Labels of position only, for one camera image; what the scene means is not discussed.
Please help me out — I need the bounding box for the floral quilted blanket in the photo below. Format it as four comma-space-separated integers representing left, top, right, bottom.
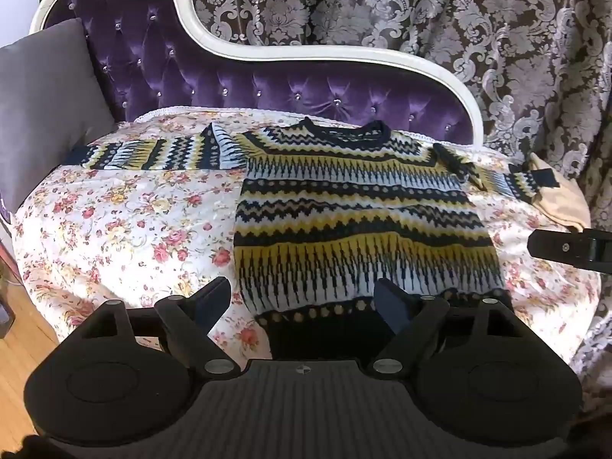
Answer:
12, 105, 603, 369

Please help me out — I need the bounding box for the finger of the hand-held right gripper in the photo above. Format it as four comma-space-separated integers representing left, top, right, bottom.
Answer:
527, 228, 612, 273

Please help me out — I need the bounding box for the yellow navy patterned knit sweater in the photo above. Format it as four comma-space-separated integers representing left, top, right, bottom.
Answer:
64, 117, 560, 360

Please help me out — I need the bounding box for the brown damask curtain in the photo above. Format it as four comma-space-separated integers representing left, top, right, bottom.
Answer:
174, 0, 612, 393

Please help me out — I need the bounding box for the grey cushion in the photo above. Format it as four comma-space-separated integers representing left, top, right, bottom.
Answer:
0, 18, 118, 213

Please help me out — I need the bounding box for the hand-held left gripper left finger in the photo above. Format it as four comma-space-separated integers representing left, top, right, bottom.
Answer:
80, 276, 241, 378

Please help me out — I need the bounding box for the purple tufted sofa white frame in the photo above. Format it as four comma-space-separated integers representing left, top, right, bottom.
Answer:
29, 0, 486, 146

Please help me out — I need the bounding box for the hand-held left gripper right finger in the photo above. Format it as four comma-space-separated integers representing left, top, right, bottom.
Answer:
373, 277, 523, 376

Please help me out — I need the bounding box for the beige cloth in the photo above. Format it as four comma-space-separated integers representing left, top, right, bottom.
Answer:
528, 153, 592, 233

